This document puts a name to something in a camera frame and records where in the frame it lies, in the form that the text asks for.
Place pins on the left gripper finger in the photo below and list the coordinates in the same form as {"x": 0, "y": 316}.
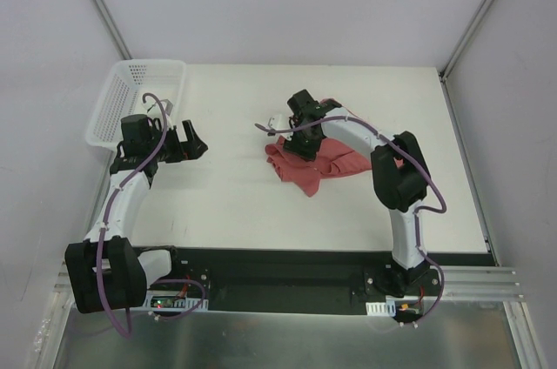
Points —
{"x": 190, "y": 133}
{"x": 195, "y": 149}

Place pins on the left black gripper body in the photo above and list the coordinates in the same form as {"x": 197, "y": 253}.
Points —
{"x": 177, "y": 145}

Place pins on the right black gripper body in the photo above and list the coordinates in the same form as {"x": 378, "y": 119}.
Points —
{"x": 302, "y": 143}

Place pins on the pink t shirt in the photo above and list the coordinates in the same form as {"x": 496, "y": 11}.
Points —
{"x": 334, "y": 160}

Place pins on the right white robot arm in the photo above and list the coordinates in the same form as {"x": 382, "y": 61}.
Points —
{"x": 400, "y": 178}

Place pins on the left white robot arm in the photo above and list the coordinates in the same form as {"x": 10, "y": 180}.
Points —
{"x": 104, "y": 269}

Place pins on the white plastic basket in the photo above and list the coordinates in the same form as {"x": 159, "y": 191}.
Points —
{"x": 122, "y": 96}

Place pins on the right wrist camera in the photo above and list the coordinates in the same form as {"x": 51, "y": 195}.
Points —
{"x": 277, "y": 122}

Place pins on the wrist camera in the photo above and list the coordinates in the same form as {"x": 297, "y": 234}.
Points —
{"x": 163, "y": 108}
{"x": 277, "y": 122}

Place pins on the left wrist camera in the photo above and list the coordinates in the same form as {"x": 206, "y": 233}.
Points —
{"x": 163, "y": 108}

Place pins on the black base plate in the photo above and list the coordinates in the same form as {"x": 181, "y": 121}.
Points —
{"x": 208, "y": 258}

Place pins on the left white cable duct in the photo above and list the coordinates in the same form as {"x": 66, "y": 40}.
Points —
{"x": 163, "y": 302}

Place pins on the white cable duct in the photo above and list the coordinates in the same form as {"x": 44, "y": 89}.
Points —
{"x": 381, "y": 309}
{"x": 163, "y": 302}

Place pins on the right white cable duct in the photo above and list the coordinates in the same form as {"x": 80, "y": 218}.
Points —
{"x": 381, "y": 309}

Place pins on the aluminium rail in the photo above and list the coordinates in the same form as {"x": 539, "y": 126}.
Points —
{"x": 478, "y": 284}

